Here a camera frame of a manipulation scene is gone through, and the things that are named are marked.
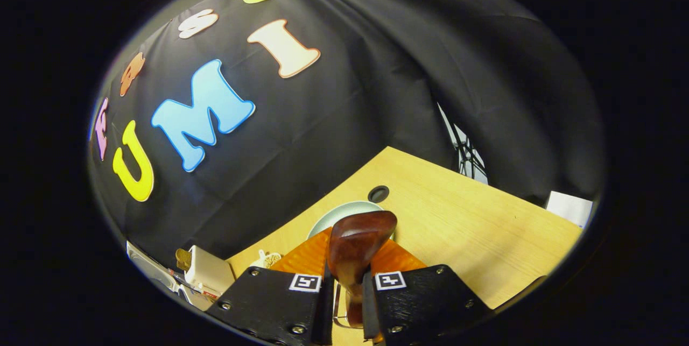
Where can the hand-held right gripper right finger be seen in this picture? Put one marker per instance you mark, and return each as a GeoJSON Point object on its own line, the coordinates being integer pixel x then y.
{"type": "Point", "coordinates": [425, 303]}

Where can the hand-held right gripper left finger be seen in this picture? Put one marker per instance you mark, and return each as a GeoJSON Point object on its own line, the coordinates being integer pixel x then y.
{"type": "Point", "coordinates": [269, 303]}

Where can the brown wooden spoon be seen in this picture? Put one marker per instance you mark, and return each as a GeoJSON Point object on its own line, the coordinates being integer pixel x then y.
{"type": "Point", "coordinates": [358, 244]}

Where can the white divided dish of beans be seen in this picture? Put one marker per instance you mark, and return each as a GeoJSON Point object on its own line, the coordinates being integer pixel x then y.
{"type": "Point", "coordinates": [266, 259]}

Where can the white toaster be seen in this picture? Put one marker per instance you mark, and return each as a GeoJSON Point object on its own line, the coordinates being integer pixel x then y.
{"type": "Point", "coordinates": [210, 273]}

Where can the brown bread slice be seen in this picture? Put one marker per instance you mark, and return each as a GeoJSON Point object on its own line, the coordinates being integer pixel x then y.
{"type": "Point", "coordinates": [183, 259]}

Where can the pale green plate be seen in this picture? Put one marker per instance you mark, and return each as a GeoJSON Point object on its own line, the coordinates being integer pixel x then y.
{"type": "Point", "coordinates": [334, 217]}

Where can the metal stand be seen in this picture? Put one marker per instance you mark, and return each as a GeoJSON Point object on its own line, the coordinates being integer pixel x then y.
{"type": "Point", "coordinates": [468, 157]}

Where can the white panel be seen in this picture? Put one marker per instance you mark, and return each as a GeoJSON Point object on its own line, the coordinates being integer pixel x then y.
{"type": "Point", "coordinates": [568, 207]}

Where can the black backdrop cloth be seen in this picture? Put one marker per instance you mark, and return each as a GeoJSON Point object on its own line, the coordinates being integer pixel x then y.
{"type": "Point", "coordinates": [377, 66]}

